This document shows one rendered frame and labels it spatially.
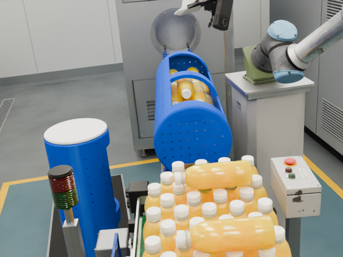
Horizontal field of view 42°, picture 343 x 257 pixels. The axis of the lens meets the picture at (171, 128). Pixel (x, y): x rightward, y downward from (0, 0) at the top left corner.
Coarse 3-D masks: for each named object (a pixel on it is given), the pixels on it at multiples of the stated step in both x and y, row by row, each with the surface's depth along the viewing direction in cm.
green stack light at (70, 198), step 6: (54, 192) 113; (66, 192) 113; (72, 192) 114; (54, 198) 114; (60, 198) 113; (66, 198) 113; (72, 198) 114; (78, 198) 117; (54, 204) 115; (60, 204) 114; (66, 204) 114; (72, 204) 115
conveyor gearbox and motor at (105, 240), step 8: (104, 232) 155; (112, 232) 155; (120, 232) 154; (128, 232) 154; (104, 240) 151; (112, 240) 150; (120, 240) 150; (128, 240) 151; (96, 248) 147; (104, 248) 147; (120, 248) 147; (128, 248) 149; (96, 256) 148; (104, 256) 148
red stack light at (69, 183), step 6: (72, 174) 113; (48, 180) 114; (54, 180) 111; (60, 180) 111; (66, 180) 112; (72, 180) 114; (54, 186) 112; (60, 186) 112; (66, 186) 112; (72, 186) 114; (60, 192) 112
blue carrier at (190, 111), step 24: (168, 72) 205; (192, 72) 197; (168, 96) 175; (216, 96) 197; (168, 120) 158; (192, 120) 158; (216, 120) 158; (168, 144) 161; (192, 144) 161; (216, 144) 162; (168, 168) 165
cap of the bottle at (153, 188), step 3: (153, 183) 132; (156, 183) 132; (150, 186) 131; (153, 186) 131; (156, 186) 131; (159, 186) 130; (150, 189) 130; (153, 189) 129; (156, 189) 129; (159, 189) 130; (150, 192) 130; (153, 192) 130; (156, 192) 130; (159, 192) 131
